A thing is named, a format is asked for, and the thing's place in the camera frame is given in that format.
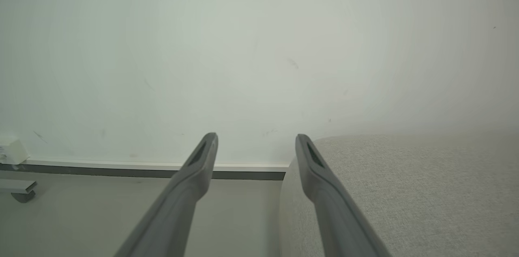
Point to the black caster wheel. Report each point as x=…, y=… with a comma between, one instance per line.
x=23, y=197

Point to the light grey fabric sofa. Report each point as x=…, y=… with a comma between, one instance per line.
x=425, y=196

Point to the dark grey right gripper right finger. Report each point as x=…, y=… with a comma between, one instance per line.
x=336, y=216

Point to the grey metal frame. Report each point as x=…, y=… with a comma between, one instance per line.
x=16, y=186

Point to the white wall socket box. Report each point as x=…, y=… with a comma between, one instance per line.
x=14, y=152

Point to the white and black baseboard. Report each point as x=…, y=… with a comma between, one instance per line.
x=101, y=168

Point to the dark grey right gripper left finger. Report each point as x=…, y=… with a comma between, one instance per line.
x=178, y=208

